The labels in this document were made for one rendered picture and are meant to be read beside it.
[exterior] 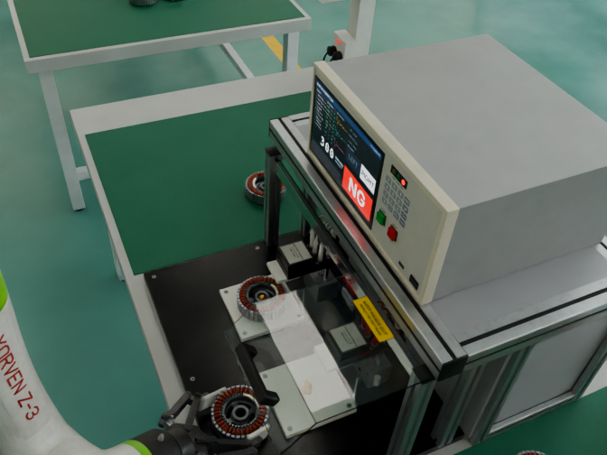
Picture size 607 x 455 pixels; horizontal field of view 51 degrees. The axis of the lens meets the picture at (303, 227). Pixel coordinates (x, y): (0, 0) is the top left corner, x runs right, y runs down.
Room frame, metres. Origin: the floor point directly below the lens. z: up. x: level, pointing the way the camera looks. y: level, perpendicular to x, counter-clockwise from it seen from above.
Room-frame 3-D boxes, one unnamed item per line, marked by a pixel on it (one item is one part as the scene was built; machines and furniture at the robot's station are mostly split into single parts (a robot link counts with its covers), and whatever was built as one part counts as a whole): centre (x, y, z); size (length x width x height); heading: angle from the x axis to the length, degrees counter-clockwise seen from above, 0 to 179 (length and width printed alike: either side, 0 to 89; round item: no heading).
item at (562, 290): (0.95, -0.26, 1.09); 0.68 x 0.44 x 0.05; 28
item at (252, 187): (1.33, 0.11, 0.77); 0.11 x 0.11 x 0.04
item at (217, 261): (0.81, 0.01, 0.76); 0.64 x 0.47 x 0.02; 28
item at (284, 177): (0.85, -0.07, 1.03); 0.62 x 0.01 x 0.03; 28
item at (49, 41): (3.00, 0.95, 0.38); 1.85 x 1.10 x 0.75; 28
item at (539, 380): (0.70, -0.48, 0.91); 0.28 x 0.03 x 0.32; 118
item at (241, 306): (0.91, 0.08, 0.80); 0.11 x 0.11 x 0.04
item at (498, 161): (0.94, -0.27, 1.22); 0.44 x 0.39 x 0.20; 28
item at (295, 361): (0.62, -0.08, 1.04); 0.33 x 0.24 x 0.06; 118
